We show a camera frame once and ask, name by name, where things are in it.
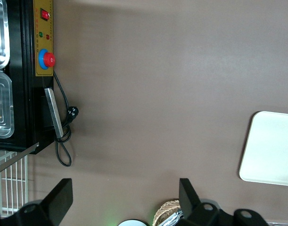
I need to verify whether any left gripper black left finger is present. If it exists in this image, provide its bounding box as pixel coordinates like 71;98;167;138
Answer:
1;178;74;226

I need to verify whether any aluminium foil container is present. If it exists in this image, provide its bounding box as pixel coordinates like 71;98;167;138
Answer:
161;208;184;226

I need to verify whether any stainless steel tray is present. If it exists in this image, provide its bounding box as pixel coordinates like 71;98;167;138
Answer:
0;0;11;69
0;70;15;139

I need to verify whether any yellow control panel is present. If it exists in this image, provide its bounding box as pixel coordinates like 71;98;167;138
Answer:
33;0;56;77

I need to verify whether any beige plastic tray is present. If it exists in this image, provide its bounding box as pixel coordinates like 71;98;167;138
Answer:
239;111;288;187

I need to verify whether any black power cable with plug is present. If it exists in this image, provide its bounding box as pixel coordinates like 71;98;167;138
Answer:
53;70;80;167

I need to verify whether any black tabletop sealing machine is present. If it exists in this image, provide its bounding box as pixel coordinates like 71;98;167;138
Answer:
0;0;55;155

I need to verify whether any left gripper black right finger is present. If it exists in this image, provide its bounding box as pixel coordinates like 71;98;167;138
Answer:
179;178;269;226

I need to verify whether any flat metal bar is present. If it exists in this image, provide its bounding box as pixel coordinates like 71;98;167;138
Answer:
0;143;40;177

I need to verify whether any grey metal handle bar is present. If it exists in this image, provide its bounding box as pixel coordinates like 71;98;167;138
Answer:
44;87;64;139

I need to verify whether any light wicker basket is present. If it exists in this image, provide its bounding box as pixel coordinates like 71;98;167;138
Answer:
152;199;182;226

